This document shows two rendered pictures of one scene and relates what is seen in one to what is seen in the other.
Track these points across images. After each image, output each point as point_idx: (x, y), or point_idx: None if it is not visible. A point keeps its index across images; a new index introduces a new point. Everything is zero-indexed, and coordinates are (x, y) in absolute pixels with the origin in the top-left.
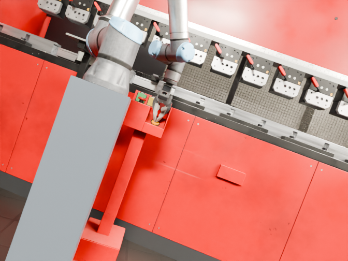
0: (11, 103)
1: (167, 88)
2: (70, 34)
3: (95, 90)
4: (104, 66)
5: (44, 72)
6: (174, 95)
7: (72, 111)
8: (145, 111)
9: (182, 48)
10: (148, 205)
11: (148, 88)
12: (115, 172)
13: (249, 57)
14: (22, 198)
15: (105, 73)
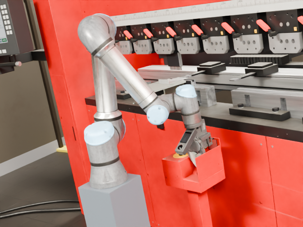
0: (134, 162)
1: (186, 136)
2: (127, 92)
3: (91, 193)
4: (92, 171)
5: (139, 125)
6: (252, 104)
7: (89, 211)
8: (177, 168)
9: (148, 117)
10: None
11: (254, 85)
12: (225, 221)
13: (302, 20)
14: None
15: (94, 178)
